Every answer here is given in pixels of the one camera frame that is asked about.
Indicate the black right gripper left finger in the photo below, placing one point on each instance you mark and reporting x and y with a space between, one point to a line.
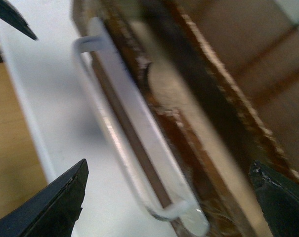
53 211

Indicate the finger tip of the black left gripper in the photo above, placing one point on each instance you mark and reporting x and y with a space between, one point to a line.
10 15

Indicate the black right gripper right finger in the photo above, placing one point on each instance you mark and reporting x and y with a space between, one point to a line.
278 198

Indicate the white drawer handle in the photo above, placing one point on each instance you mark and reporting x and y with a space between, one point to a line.
146 160

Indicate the wooden drawer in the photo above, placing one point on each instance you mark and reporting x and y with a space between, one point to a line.
203 129

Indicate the dark wooden drawer cabinet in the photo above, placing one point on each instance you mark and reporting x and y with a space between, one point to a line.
240 59

